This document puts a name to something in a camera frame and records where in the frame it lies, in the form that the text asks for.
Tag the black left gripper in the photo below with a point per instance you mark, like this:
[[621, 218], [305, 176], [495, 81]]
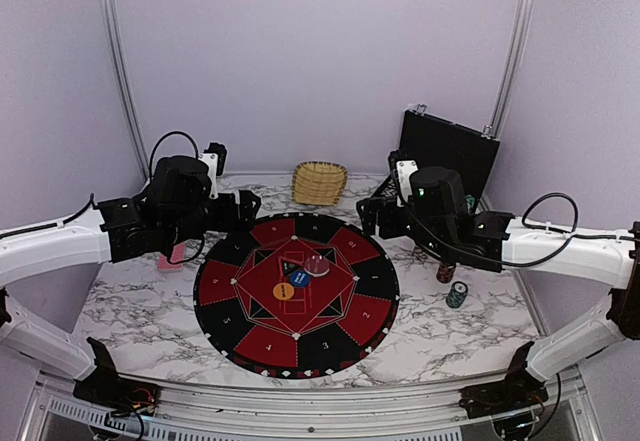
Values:
[[246, 214]]

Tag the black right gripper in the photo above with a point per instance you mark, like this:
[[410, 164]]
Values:
[[370, 216]]

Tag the black triangular all-in marker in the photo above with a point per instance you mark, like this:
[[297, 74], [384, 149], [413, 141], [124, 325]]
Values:
[[288, 267]]

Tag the clear round dealer button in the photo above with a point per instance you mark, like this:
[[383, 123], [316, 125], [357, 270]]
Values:
[[317, 266]]

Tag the blue small blind button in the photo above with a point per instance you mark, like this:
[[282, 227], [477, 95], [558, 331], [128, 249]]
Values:
[[299, 278]]

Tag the orange big blind button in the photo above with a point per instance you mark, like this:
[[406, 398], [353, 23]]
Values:
[[283, 291]]

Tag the green blue chip stack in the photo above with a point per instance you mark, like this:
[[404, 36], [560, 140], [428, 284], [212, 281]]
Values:
[[457, 294]]

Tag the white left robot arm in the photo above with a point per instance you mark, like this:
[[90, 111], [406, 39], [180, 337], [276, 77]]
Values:
[[179, 202]]

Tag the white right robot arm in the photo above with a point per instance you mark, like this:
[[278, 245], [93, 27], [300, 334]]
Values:
[[500, 241]]

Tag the red playing card deck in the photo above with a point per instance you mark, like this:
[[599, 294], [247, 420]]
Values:
[[176, 262]]

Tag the woven bamboo tray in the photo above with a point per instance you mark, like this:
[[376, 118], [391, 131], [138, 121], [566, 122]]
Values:
[[318, 183]]

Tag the red black chip stack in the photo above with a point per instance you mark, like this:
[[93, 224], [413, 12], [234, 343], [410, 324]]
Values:
[[445, 273]]

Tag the black poker chip case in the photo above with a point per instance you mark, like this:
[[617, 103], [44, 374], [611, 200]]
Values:
[[454, 163]]

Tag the round red black poker mat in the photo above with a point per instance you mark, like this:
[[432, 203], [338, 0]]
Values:
[[328, 326]]

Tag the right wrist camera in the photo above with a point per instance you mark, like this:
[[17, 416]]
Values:
[[401, 168]]

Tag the right aluminium frame post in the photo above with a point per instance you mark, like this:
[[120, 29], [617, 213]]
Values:
[[515, 53]]

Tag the aluminium frame post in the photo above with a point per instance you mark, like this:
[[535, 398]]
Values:
[[515, 53], [110, 15]]

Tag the aluminium front rail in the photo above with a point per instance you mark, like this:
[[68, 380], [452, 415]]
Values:
[[424, 411]]

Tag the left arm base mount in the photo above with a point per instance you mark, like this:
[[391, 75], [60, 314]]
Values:
[[126, 399]]

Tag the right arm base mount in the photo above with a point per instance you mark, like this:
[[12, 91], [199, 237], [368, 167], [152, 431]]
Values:
[[511, 407]]

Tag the left aluminium frame post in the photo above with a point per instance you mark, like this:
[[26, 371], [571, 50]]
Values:
[[110, 15]]

